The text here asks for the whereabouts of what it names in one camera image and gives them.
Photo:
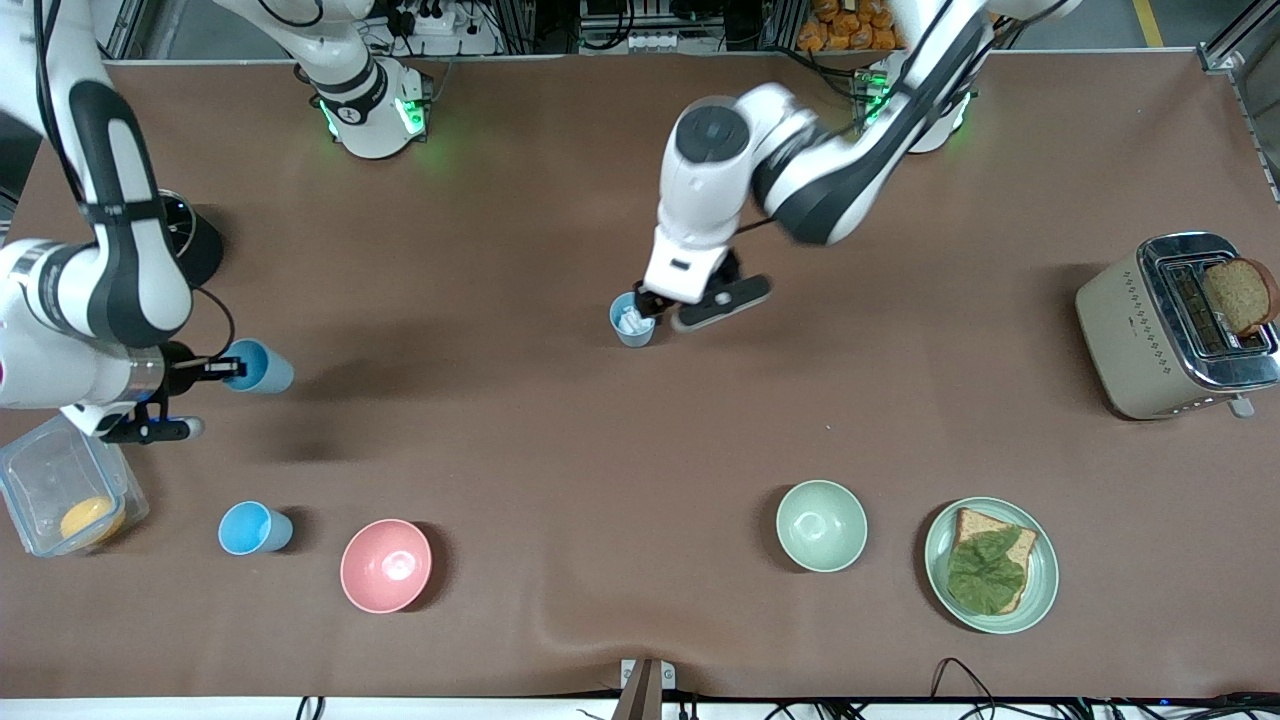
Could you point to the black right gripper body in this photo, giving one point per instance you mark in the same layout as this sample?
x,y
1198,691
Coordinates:
x,y
181,372

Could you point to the blue plastic cup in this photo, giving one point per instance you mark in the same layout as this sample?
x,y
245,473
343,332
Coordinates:
x,y
250,528
265,370

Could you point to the blue cup with white filling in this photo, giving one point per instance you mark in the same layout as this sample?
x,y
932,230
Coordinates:
x,y
625,335

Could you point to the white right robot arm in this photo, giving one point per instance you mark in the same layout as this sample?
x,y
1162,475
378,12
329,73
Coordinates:
x,y
130,270

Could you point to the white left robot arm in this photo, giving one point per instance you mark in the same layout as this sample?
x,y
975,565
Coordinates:
x,y
820,190

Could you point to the white crumpled filling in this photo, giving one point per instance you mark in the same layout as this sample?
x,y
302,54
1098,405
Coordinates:
x,y
631,321

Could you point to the brown table cover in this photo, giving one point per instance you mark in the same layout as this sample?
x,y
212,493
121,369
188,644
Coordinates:
x,y
600,440

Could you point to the clear plastic food container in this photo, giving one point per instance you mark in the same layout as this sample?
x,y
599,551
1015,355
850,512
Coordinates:
x,y
45,470

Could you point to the yellow orange food piece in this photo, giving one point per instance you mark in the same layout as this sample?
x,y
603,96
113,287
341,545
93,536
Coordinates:
x,y
90,518

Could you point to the white power strip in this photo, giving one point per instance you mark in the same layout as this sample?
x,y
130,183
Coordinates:
x,y
660,42

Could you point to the pink bowl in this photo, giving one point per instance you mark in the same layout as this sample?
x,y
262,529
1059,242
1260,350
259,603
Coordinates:
x,y
385,566

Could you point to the pale green bowl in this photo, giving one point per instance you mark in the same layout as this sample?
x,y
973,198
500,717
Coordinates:
x,y
821,525

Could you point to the bag of orange buns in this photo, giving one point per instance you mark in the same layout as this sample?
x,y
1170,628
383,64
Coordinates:
x,y
855,25

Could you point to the power strip with black plugs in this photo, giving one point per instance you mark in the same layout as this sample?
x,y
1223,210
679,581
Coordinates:
x,y
430,18

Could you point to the green lettuce leaf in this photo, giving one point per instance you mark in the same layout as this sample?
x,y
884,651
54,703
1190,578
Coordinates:
x,y
985,575

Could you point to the brown bread slice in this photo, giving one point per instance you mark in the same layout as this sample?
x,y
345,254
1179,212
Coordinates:
x,y
1020,545

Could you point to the beige chrome toaster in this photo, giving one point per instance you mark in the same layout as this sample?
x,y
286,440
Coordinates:
x,y
1130,340

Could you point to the pale green plate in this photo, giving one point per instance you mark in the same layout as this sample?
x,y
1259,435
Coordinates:
x,y
1040,585

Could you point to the dark toast slice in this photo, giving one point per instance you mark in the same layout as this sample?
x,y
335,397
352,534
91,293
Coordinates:
x,y
1240,295

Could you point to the aluminium frame post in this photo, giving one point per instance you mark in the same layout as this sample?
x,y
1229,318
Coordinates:
x,y
125,30
1235,40

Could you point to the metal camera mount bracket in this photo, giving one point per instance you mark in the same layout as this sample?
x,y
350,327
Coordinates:
x,y
648,685

